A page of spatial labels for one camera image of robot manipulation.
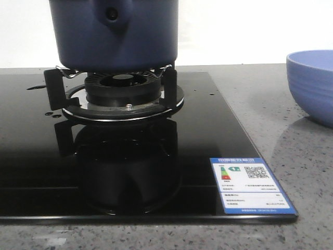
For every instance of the dark blue cooking pot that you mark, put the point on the dark blue cooking pot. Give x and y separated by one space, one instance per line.
115 36

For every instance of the light blue ribbed bowl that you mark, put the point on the light blue ribbed bowl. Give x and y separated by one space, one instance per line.
309 75

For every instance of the black metal pot support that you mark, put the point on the black metal pot support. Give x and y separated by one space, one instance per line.
75 106

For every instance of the black round gas burner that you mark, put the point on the black round gas burner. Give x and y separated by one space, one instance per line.
118 90

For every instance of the blue energy efficiency label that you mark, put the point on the blue energy efficiency label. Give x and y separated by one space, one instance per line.
248 187

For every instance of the black glass stove top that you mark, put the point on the black glass stove top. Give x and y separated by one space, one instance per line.
55 171

